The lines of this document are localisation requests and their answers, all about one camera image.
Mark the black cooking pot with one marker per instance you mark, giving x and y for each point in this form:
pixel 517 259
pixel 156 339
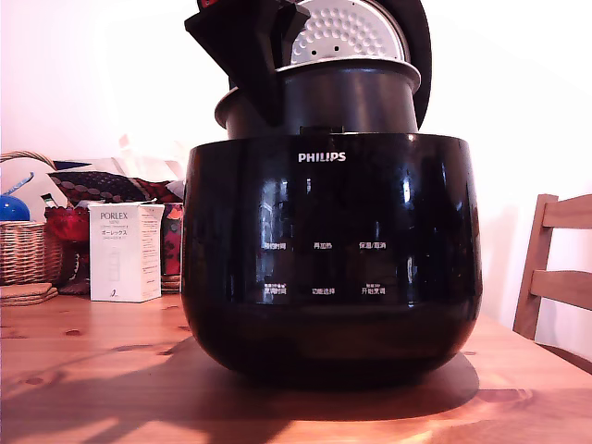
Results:
pixel 347 102

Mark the rice cooker lid, dimpled plate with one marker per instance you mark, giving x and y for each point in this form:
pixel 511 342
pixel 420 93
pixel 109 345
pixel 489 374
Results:
pixel 356 28

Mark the black Philips rice cooker body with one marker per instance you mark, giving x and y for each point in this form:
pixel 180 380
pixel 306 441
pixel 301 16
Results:
pixel 328 277

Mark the white cloth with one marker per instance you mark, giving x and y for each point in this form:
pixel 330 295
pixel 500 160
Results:
pixel 148 162

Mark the dark patterned fabric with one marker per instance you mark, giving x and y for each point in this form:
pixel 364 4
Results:
pixel 102 184

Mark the red floral container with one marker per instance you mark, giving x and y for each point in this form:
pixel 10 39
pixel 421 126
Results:
pixel 172 240

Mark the white Porlex box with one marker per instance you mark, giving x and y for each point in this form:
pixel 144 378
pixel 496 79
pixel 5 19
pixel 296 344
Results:
pixel 120 259

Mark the blue patterned strip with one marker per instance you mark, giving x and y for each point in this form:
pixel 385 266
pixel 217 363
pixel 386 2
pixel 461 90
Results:
pixel 19 182

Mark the blue ball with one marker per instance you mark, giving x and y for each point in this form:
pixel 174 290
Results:
pixel 13 209

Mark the wooden chair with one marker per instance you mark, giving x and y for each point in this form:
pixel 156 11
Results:
pixel 552 282

